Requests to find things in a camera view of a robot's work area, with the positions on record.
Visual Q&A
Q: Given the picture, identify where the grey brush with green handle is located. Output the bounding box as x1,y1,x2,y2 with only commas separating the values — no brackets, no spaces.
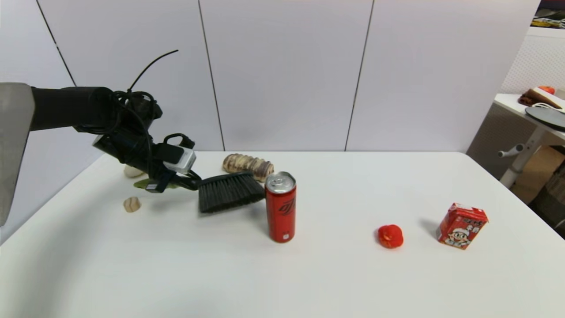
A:
134,171,267,214

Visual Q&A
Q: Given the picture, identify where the brown striped bread roll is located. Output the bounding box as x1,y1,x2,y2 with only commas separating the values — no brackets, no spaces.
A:
222,153,275,183

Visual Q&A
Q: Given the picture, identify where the red soda can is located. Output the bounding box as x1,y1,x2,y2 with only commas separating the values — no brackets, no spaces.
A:
264,171,297,243

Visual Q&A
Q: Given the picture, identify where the red toy tomato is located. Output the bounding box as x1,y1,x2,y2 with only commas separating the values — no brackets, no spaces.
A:
377,224,404,249

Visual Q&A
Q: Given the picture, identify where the red cartoon drink carton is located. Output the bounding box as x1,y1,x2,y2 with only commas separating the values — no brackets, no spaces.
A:
436,202,489,250

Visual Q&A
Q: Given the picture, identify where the white side table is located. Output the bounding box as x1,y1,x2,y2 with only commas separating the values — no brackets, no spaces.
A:
492,94,565,190

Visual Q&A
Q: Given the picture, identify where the brown cardboard box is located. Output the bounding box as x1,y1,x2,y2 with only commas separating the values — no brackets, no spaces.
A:
511,146,565,206

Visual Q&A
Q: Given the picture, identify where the black round disc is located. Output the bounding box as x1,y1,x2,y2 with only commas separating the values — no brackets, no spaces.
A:
524,107,565,133

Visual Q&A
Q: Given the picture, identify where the cluttered shelf with yellow items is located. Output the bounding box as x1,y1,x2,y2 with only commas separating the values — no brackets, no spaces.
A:
527,0,565,31

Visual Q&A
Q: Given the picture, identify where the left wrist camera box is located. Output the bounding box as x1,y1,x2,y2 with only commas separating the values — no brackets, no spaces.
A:
162,145,197,175

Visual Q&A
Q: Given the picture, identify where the white cable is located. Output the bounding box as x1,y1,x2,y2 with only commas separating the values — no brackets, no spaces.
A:
532,102,565,115

